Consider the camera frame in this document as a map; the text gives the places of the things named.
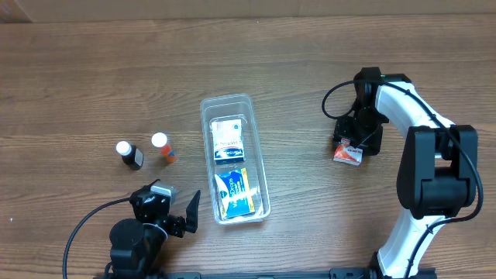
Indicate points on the dark brown bottle white cap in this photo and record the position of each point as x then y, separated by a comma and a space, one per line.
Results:
130, 154

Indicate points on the orange tube white cap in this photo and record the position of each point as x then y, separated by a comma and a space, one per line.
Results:
161, 142

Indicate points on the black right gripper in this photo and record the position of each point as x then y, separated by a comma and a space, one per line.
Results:
353, 139

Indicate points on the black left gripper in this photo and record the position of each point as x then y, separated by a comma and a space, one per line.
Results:
170, 222

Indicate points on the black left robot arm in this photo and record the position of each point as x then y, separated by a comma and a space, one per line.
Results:
137, 242

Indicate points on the clear plastic container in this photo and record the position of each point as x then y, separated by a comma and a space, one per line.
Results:
238, 106

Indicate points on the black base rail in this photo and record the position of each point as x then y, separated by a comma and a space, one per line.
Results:
263, 275

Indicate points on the blue yellow VapoDrops box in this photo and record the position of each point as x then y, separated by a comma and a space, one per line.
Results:
236, 198

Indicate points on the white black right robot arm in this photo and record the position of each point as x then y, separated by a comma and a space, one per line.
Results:
437, 182

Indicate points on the red white small box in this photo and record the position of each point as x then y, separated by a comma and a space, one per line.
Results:
345, 153

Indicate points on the white blue plaster box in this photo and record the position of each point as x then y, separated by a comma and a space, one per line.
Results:
228, 141

